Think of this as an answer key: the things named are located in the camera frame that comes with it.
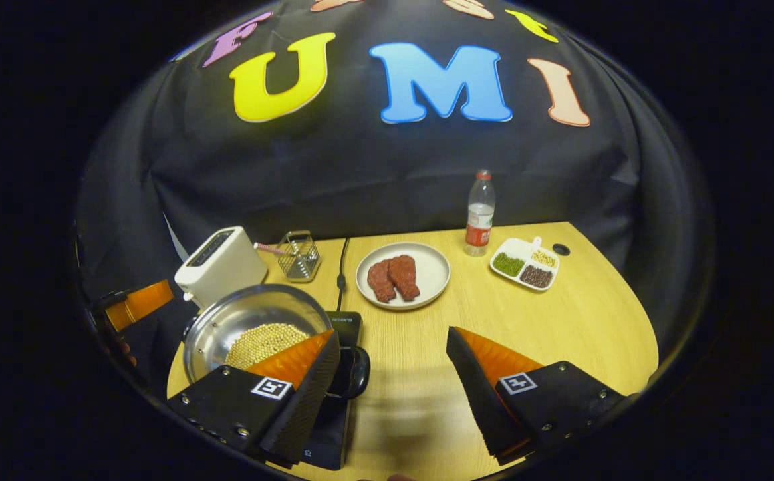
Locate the clear plastic water bottle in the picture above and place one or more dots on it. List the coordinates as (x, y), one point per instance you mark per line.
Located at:
(479, 227)

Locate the pile of dark red beans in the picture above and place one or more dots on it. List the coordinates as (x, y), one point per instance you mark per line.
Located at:
(536, 276)

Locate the white round plate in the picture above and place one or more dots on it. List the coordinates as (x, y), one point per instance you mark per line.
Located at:
(435, 267)

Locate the red meat piece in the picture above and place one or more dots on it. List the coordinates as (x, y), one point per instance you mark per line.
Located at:
(404, 275)
(380, 282)

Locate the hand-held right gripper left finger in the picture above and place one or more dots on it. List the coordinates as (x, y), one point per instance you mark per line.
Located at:
(303, 414)

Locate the white divided dish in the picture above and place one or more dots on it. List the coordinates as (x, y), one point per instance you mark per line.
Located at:
(517, 246)

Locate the pile of yellow beans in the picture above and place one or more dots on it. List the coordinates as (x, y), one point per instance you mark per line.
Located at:
(544, 258)

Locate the pile of green beans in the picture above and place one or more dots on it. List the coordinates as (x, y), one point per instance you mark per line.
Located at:
(508, 264)

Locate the black induction cooktop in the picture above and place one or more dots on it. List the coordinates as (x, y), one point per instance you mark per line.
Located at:
(333, 434)

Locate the white toaster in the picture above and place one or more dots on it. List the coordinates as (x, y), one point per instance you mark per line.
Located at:
(220, 267)

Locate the pile of soybeans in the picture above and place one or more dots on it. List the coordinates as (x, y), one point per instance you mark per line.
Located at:
(260, 344)

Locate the pink stick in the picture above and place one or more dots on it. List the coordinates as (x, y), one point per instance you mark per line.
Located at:
(268, 248)

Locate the black table grommet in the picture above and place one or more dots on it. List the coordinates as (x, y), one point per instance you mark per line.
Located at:
(561, 249)

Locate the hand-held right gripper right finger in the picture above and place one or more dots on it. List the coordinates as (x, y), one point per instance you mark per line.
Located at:
(477, 401)

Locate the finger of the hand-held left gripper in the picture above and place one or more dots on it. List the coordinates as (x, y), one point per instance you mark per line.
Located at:
(140, 304)

